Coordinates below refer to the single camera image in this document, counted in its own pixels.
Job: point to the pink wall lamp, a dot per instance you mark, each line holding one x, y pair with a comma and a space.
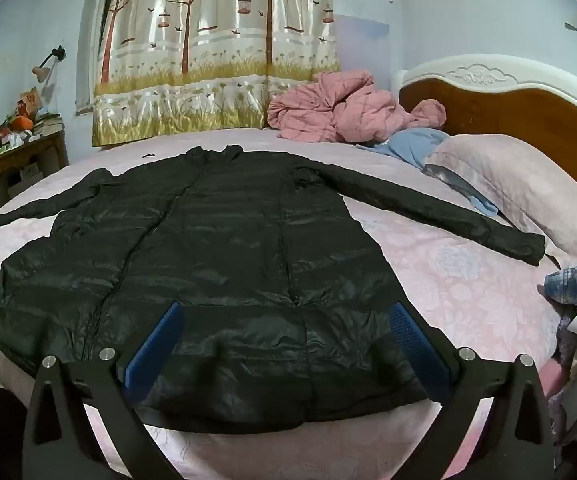
41, 72

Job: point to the black sweater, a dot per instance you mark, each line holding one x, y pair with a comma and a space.
228, 260

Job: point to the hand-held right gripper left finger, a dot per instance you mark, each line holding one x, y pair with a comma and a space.
154, 350

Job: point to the light blue cloth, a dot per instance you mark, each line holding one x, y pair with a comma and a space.
411, 145

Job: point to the tree print curtain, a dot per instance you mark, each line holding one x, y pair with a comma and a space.
208, 60

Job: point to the white and wooden headboard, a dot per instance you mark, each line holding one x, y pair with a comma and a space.
508, 105

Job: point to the pink crumpled garment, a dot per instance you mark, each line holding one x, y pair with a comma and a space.
338, 110

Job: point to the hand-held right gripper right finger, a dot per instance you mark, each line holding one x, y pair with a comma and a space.
418, 350

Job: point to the orange toy clutter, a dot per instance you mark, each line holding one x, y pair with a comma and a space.
21, 120

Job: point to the pink pillow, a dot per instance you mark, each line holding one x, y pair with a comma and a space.
508, 180

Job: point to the white window frame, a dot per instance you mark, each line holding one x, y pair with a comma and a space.
104, 15

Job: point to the bed with pink sheet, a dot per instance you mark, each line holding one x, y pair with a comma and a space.
443, 285

